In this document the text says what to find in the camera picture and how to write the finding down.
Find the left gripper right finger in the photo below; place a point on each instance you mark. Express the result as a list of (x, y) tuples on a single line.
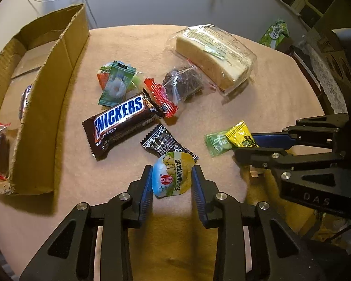
[(253, 242)]

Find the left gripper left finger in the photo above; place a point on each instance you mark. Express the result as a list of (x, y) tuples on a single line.
[(69, 252)]

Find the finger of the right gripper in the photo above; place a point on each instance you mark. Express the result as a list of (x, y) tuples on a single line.
[(321, 132), (322, 165)]

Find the pink white candy packet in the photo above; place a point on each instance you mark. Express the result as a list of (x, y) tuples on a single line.
[(255, 172)]

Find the yellow candy packet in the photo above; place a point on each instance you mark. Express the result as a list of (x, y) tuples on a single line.
[(240, 136)]

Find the green round candy packet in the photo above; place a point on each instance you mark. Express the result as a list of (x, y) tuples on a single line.
[(217, 143)]

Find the packaged sliced bread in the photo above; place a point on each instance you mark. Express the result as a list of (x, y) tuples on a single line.
[(226, 61)]

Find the black patterned candy packet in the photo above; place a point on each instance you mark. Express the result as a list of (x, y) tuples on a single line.
[(160, 141)]

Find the dark pastry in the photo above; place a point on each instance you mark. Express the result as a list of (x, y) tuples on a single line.
[(179, 85)]

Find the brown Snickers bar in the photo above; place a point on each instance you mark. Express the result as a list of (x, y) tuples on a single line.
[(112, 125)]

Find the dark Snickers bar Japanese label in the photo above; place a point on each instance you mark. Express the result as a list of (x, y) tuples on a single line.
[(24, 101)]

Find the teal donut candy packet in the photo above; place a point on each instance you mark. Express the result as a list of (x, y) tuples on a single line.
[(115, 90)]

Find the red blue jelly cup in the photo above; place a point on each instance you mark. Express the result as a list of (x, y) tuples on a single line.
[(103, 75)]

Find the lace covered side table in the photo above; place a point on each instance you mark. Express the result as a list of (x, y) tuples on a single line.
[(331, 95)]

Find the green white gift bag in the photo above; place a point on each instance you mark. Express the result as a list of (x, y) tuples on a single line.
[(275, 34)]

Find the cardboard box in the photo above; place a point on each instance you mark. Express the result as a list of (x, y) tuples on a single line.
[(44, 54)]

